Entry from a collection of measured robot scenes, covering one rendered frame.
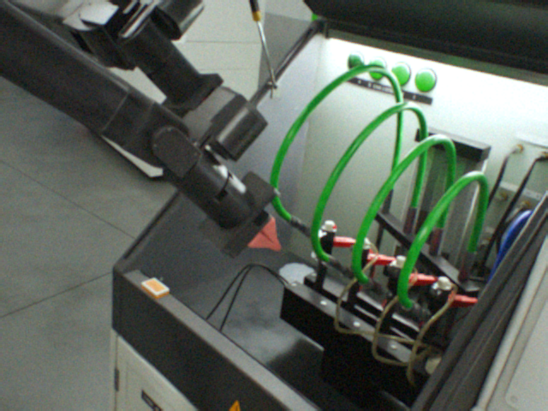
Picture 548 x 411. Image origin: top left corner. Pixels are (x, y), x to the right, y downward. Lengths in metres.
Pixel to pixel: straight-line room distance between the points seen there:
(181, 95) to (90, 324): 1.96
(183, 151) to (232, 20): 3.44
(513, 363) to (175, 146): 0.62
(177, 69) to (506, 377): 0.66
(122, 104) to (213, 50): 3.42
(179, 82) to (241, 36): 3.29
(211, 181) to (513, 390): 0.57
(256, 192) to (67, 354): 1.89
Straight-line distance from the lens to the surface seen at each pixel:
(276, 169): 0.88
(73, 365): 2.45
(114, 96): 0.54
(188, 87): 0.77
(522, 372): 0.95
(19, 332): 2.65
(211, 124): 0.60
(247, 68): 4.14
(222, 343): 1.01
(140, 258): 1.20
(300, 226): 0.98
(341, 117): 1.36
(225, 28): 3.97
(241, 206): 0.65
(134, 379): 1.29
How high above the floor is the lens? 1.59
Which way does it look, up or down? 24 degrees down
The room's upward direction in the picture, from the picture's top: 7 degrees clockwise
